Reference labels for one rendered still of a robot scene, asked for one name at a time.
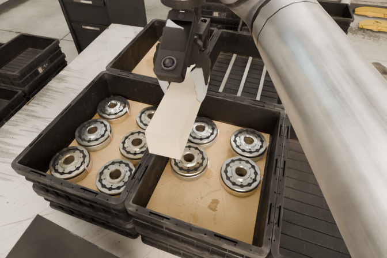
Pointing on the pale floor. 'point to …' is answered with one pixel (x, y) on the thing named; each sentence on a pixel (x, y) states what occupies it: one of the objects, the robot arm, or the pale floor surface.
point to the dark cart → (98, 0)
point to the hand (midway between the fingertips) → (182, 97)
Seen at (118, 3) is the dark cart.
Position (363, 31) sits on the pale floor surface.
